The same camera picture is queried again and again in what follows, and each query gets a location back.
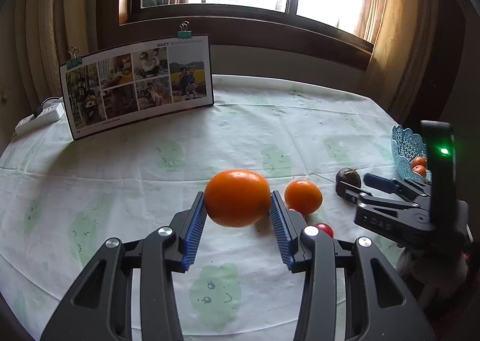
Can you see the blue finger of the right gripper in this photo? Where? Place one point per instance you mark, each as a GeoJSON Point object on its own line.
{"type": "Point", "coordinates": [349, 192]}
{"type": "Point", "coordinates": [403, 189]}

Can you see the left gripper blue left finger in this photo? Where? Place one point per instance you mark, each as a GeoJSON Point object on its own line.
{"type": "Point", "coordinates": [191, 232]}

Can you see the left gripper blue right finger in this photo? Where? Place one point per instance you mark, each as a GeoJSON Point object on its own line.
{"type": "Point", "coordinates": [281, 229]}

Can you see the dark passion fruit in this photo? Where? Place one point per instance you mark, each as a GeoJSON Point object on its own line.
{"type": "Point", "coordinates": [350, 176]}

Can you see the red cherry tomato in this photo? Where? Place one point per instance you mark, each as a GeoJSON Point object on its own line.
{"type": "Point", "coordinates": [325, 228]}
{"type": "Point", "coordinates": [296, 211]}

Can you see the large orange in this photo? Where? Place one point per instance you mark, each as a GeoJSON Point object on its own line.
{"type": "Point", "coordinates": [237, 198]}

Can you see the small smooth orange tangerine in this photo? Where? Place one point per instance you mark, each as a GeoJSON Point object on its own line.
{"type": "Point", "coordinates": [303, 196]}

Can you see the grey gloved right hand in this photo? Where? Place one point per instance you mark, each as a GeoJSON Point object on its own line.
{"type": "Point", "coordinates": [433, 275]}

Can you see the light blue lattice basket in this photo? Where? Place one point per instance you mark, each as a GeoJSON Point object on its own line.
{"type": "Point", "coordinates": [405, 147]}

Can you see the white green patterned tablecloth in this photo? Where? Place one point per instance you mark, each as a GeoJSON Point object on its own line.
{"type": "Point", "coordinates": [61, 199]}

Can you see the photo collage board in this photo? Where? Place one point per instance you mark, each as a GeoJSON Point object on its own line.
{"type": "Point", "coordinates": [135, 82]}

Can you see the beige curtain right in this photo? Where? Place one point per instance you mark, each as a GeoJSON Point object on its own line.
{"type": "Point", "coordinates": [400, 55]}

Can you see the beige curtain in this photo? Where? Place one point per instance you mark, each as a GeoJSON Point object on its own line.
{"type": "Point", "coordinates": [400, 55]}
{"type": "Point", "coordinates": [36, 36]}

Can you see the white power strip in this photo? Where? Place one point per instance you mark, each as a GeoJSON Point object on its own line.
{"type": "Point", "coordinates": [49, 115]}

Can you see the green binder clip right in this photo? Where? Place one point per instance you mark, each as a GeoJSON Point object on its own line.
{"type": "Point", "coordinates": [184, 32]}

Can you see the green binder clip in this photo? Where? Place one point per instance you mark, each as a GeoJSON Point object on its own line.
{"type": "Point", "coordinates": [75, 58]}
{"type": "Point", "coordinates": [184, 32]}

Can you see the green binder clip left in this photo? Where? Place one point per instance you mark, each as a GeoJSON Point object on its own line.
{"type": "Point", "coordinates": [75, 58]}

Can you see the beige curtain left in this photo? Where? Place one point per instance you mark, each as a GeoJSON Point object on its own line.
{"type": "Point", "coordinates": [36, 36]}

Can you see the dark wooden window frame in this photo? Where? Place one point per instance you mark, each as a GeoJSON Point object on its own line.
{"type": "Point", "coordinates": [252, 27]}

